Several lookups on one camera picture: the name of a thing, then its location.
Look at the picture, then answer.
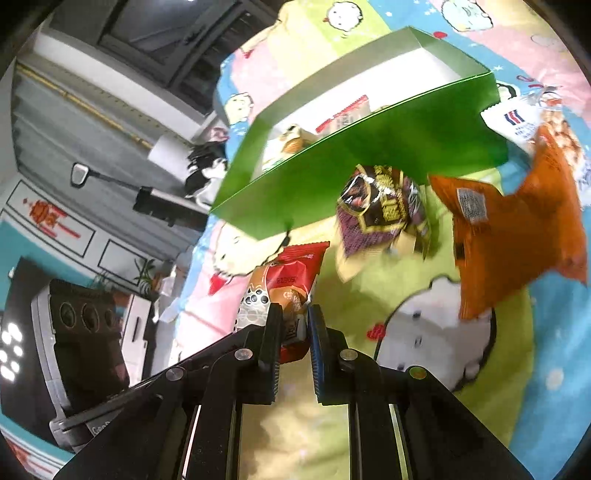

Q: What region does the tan rice cracker packet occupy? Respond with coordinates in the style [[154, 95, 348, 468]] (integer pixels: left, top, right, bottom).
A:
[[315, 95, 372, 137]]

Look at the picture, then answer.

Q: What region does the red orange snack packet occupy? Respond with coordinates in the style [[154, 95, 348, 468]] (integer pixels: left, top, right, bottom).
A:
[[233, 241, 329, 364]]

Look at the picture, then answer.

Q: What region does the white clear snack packet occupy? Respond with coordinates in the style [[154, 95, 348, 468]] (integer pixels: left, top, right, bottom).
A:
[[481, 87, 590, 192]]

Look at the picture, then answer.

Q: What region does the potted plant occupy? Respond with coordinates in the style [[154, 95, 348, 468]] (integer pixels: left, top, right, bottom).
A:
[[134, 258, 157, 299]]

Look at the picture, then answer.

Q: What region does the pale green snack packet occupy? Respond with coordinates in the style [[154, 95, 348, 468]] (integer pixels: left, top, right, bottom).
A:
[[260, 125, 318, 172]]

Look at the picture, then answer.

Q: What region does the dark window frame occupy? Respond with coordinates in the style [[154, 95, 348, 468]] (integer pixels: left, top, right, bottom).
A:
[[50, 0, 288, 116]]

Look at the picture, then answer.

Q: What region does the grey curtain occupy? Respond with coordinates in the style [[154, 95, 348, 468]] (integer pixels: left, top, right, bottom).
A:
[[12, 69, 200, 259]]

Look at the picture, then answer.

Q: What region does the dark yellow crinkled snack packet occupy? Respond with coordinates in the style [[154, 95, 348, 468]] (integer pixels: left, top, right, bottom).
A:
[[335, 165, 432, 282]]

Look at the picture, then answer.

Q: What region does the black stick vacuum cleaner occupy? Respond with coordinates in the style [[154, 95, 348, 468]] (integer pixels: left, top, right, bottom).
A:
[[70, 162, 207, 232]]

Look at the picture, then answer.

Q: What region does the red paper wall decoration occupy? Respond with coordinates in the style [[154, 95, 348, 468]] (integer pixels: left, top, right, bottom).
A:
[[22, 198, 81, 240]]

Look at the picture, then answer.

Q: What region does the black white clothes pile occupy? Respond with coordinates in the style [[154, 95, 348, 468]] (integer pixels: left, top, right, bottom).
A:
[[184, 141, 228, 208]]

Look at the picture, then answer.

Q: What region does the green cardboard box tray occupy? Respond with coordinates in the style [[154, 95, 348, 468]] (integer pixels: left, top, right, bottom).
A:
[[212, 27, 507, 239]]

